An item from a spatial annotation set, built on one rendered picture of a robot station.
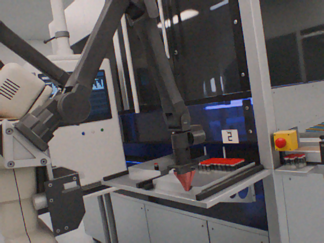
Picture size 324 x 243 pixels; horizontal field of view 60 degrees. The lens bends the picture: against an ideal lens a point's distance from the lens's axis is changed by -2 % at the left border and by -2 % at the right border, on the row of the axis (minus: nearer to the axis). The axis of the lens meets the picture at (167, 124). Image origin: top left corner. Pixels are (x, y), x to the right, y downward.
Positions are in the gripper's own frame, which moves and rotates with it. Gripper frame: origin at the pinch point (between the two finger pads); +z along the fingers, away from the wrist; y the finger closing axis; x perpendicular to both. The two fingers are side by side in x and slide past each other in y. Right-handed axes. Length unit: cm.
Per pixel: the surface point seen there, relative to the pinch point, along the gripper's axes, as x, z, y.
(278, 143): -18.1, -9.5, 33.6
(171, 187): 8.8, 0.6, 0.6
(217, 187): -8.1, 0.8, 6.9
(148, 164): 53, 0, 25
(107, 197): 97, 24, 20
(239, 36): -5, -54, 37
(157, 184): 17.0, 0.6, 0.6
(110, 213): 98, 35, 20
